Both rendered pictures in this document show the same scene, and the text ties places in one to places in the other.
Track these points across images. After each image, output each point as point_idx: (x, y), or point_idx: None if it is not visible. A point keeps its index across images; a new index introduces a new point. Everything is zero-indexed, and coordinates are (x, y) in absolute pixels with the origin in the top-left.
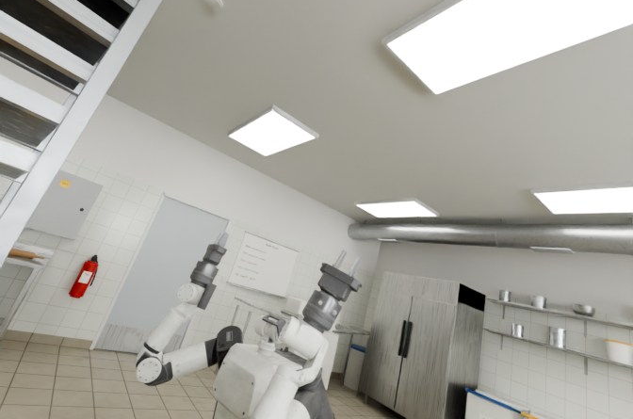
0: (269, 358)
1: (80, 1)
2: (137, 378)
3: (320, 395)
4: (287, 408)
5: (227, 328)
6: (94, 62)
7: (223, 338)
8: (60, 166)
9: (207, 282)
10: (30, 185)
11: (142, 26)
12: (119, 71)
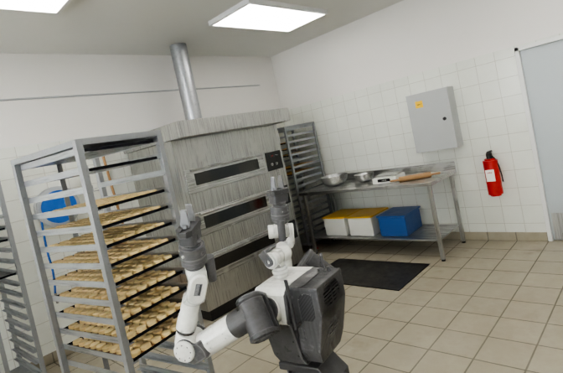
0: (273, 280)
1: (94, 152)
2: None
3: (244, 313)
4: (183, 317)
5: (307, 251)
6: (111, 167)
7: (300, 261)
8: (95, 227)
9: (276, 220)
10: (95, 237)
11: (79, 162)
12: (85, 184)
